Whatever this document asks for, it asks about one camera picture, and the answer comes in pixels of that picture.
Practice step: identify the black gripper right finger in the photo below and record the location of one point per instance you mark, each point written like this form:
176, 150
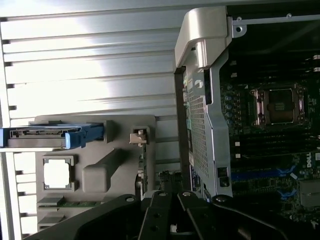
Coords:
237, 220

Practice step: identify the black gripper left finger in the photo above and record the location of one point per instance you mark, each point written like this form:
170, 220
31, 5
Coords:
100, 217

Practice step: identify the green RAM stick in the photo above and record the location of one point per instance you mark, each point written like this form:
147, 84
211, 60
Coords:
80, 203

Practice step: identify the green motherboard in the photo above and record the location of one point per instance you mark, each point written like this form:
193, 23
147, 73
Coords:
270, 185

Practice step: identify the blue expansion slot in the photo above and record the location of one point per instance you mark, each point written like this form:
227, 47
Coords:
255, 174

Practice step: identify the grey parts rack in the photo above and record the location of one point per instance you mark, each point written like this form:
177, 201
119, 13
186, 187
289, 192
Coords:
120, 162

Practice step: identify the silver CPU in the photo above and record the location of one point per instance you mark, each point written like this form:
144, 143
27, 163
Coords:
57, 173

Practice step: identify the silver chipset heatsink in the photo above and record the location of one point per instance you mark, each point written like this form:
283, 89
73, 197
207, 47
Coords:
310, 193

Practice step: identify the hard disk drive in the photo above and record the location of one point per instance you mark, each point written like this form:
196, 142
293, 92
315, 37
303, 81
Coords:
75, 140

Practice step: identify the open black PC case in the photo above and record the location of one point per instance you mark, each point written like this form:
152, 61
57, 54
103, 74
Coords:
215, 130

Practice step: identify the silver hard disk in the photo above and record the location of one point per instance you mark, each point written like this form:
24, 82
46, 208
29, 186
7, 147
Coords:
35, 143

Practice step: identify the CPU socket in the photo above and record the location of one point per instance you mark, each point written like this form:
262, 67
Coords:
280, 106

